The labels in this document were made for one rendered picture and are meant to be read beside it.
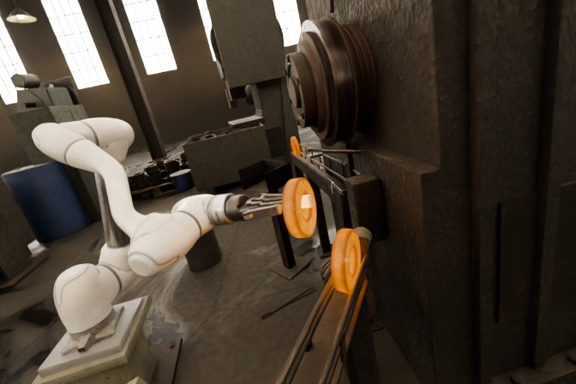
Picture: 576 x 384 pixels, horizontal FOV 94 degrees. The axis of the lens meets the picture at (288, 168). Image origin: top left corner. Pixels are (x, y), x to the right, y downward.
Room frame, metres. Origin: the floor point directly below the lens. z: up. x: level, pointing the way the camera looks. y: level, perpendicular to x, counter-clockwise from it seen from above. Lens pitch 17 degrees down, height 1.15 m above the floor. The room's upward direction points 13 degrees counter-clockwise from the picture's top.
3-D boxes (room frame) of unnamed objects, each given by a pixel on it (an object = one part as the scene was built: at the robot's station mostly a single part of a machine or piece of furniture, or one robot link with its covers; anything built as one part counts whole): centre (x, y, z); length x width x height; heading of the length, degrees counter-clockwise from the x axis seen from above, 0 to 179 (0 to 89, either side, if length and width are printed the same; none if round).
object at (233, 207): (0.70, 0.14, 0.85); 0.09 x 0.08 x 0.07; 66
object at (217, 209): (0.73, 0.20, 0.84); 0.09 x 0.06 x 0.09; 156
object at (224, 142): (3.75, 0.76, 0.39); 1.03 x 0.83 x 0.79; 100
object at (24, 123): (3.69, 2.81, 0.75); 0.70 x 0.48 x 1.50; 6
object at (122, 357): (0.92, 0.91, 0.33); 0.32 x 0.32 x 0.04; 8
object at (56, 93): (7.15, 5.37, 1.36); 1.37 x 1.16 x 2.71; 86
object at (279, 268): (1.57, 0.14, 0.36); 0.26 x 0.20 x 0.72; 41
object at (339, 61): (1.09, -0.20, 1.11); 0.47 x 0.06 x 0.47; 6
